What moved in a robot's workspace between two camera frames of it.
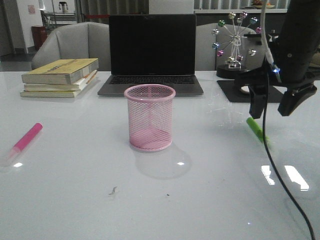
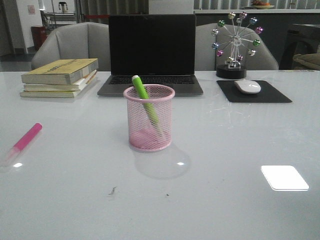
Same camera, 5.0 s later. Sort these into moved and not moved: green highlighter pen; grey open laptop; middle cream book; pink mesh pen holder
Moved: green highlighter pen
Not moved: grey open laptop; pink mesh pen holder; middle cream book
